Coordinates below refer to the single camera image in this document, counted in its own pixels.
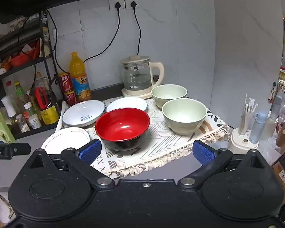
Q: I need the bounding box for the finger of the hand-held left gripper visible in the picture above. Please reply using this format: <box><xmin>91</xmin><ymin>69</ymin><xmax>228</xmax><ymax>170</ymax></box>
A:
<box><xmin>9</xmin><ymin>143</ymin><xmax>31</xmax><ymax>158</ymax></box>

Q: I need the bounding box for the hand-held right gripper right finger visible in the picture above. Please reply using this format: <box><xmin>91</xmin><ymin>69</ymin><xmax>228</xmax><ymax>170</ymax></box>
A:
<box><xmin>177</xmin><ymin>140</ymin><xmax>264</xmax><ymax>190</ymax></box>

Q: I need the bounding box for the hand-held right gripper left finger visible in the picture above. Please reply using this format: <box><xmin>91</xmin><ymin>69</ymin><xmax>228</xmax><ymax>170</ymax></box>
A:
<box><xmin>28</xmin><ymin>139</ymin><xmax>116</xmax><ymax>188</ymax></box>

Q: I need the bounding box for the white plate with blue print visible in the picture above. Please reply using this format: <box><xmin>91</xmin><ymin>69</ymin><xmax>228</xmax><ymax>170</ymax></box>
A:
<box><xmin>62</xmin><ymin>100</ymin><xmax>106</xmax><ymax>128</ymax></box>

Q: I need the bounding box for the red and black bowl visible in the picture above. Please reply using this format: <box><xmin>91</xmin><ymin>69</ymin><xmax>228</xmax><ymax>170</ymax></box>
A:
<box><xmin>95</xmin><ymin>108</ymin><xmax>150</xmax><ymax>151</ymax></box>

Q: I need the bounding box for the pale green bowl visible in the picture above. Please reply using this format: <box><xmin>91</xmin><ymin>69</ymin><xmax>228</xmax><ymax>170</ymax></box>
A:
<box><xmin>151</xmin><ymin>84</ymin><xmax>188</xmax><ymax>110</ymax></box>
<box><xmin>162</xmin><ymin>99</ymin><xmax>207</xmax><ymax>136</ymax></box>

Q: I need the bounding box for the green carton box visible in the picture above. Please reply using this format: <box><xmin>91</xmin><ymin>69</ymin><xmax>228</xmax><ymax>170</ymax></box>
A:
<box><xmin>0</xmin><ymin>113</ymin><xmax>16</xmax><ymax>144</ymax></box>

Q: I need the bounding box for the spice jar with silver lid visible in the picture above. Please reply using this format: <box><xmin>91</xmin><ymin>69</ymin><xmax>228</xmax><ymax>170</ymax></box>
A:
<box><xmin>15</xmin><ymin>114</ymin><xmax>30</xmax><ymax>133</ymax></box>

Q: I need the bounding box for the white floral plate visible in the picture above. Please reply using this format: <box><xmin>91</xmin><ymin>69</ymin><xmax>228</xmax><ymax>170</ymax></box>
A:
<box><xmin>40</xmin><ymin>127</ymin><xmax>91</xmax><ymax>156</ymax></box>

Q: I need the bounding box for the white powder jar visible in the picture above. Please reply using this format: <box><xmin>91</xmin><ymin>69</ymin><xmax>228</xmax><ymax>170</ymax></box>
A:
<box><xmin>28</xmin><ymin>114</ymin><xmax>42</xmax><ymax>129</ymax></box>

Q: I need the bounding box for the red label small bottle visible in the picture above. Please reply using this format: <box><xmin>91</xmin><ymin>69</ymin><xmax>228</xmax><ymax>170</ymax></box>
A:
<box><xmin>24</xmin><ymin>102</ymin><xmax>36</xmax><ymax>124</ymax></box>

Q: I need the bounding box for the cream bottle drying rack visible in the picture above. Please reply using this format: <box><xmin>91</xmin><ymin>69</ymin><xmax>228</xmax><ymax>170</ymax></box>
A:
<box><xmin>231</xmin><ymin>94</ymin><xmax>261</xmax><ymax>155</ymax></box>

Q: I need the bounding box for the oil bottle with white cap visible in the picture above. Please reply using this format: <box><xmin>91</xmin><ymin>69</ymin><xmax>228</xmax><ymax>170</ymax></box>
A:
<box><xmin>1</xmin><ymin>95</ymin><xmax>17</xmax><ymax>124</ymax></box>

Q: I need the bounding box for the patterned fringed cloth mat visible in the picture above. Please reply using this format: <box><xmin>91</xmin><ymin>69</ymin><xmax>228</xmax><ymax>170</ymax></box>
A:
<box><xmin>55</xmin><ymin>96</ymin><xmax>231</xmax><ymax>179</ymax></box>

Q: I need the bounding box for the plain white plate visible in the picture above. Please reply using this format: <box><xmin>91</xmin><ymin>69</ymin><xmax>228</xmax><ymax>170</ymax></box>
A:
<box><xmin>106</xmin><ymin>97</ymin><xmax>148</xmax><ymax>113</ymax></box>

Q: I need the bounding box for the blue baby bottle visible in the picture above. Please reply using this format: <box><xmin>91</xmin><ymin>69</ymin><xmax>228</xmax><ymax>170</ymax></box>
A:
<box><xmin>249</xmin><ymin>112</ymin><xmax>268</xmax><ymax>144</ymax></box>

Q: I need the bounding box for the cream kettle base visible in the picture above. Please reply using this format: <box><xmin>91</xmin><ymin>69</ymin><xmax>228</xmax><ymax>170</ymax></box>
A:
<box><xmin>122</xmin><ymin>82</ymin><xmax>167</xmax><ymax>100</ymax></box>

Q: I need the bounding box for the clear tall bottle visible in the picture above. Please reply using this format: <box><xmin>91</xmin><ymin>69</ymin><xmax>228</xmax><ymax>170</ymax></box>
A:
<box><xmin>34</xmin><ymin>72</ymin><xmax>50</xmax><ymax>91</ymax></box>

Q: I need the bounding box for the orange juice bottle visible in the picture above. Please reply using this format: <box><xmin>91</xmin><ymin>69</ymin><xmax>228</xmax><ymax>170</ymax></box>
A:
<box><xmin>69</xmin><ymin>52</ymin><xmax>92</xmax><ymax>103</ymax></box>

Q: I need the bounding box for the grey blue bottle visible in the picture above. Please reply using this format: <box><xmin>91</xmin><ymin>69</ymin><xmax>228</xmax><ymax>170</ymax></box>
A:
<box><xmin>271</xmin><ymin>95</ymin><xmax>283</xmax><ymax>122</ymax></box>

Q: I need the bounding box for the glass electric kettle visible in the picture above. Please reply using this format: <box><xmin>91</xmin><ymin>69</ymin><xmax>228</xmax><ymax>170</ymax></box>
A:
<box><xmin>121</xmin><ymin>55</ymin><xmax>165</xmax><ymax>93</ymax></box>

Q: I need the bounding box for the red plastic basket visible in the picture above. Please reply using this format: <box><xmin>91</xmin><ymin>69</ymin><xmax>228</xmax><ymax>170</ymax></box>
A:
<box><xmin>9</xmin><ymin>49</ymin><xmax>39</xmax><ymax>67</ymax></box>

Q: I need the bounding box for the black metal kitchen rack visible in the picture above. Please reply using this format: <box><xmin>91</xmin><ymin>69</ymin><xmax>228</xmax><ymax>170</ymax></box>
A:
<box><xmin>0</xmin><ymin>11</ymin><xmax>63</xmax><ymax>140</ymax></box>

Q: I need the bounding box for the soy sauce jug red handle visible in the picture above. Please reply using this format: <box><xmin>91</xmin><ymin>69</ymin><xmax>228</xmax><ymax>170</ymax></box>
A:
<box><xmin>33</xmin><ymin>87</ymin><xmax>60</xmax><ymax>125</ymax></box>

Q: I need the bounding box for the thin black hanging cable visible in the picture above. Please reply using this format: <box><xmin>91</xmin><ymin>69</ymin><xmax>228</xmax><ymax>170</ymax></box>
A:
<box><xmin>46</xmin><ymin>9</ymin><xmax>65</xmax><ymax>74</ymax></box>

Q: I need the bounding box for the black power cable with plug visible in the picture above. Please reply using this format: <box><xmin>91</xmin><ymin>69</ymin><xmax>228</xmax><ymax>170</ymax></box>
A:
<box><xmin>83</xmin><ymin>2</ymin><xmax>122</xmax><ymax>63</ymax></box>
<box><xmin>130</xmin><ymin>1</ymin><xmax>142</xmax><ymax>58</ymax></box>

